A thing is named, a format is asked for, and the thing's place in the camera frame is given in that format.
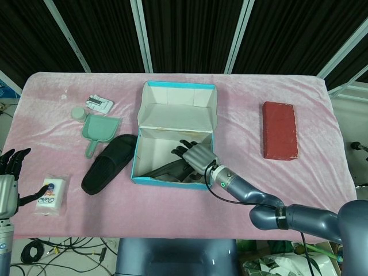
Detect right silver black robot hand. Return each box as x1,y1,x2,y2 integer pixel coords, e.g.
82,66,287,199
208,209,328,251
171,139,221,176

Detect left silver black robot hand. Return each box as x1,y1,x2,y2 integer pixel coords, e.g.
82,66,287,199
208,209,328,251
0,148,48,220

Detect black shoe one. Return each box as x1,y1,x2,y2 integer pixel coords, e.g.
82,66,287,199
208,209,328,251
81,133,138,196
143,159,208,183

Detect blue cardboard shoe box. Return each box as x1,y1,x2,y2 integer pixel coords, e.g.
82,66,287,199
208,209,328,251
131,80,217,191

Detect white tissue packet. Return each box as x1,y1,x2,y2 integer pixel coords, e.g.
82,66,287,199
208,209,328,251
33,174,70,216

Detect pink plush table cloth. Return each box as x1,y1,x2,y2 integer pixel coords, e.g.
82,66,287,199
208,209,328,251
0,71,357,241

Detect red brick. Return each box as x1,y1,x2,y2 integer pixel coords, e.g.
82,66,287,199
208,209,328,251
262,101,298,161

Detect green plastic dustpan scoop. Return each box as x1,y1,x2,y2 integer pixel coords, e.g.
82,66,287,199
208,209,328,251
81,114,123,158

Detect dark blue robot torso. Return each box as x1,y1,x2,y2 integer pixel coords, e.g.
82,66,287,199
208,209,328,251
114,237,241,276

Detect small round pale green jar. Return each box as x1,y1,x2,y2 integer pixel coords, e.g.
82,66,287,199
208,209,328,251
71,106,87,121

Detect green white patterned bag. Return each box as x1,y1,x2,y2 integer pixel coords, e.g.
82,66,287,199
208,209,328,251
237,240,346,276

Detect black pleated curtain panel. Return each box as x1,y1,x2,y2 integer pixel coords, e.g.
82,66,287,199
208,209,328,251
232,0,368,89
143,0,245,72
54,0,144,72
0,0,87,87

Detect black tripod stand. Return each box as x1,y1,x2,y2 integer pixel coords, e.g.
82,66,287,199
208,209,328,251
350,140,368,163

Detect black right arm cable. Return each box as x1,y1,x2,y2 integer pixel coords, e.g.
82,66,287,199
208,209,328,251
205,161,316,276

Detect tangled black floor cables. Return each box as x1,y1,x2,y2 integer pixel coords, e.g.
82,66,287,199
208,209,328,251
11,237,118,276

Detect white partition frame post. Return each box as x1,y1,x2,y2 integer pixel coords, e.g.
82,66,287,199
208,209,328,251
43,0,93,72
316,21,368,80
224,0,255,74
129,0,154,73

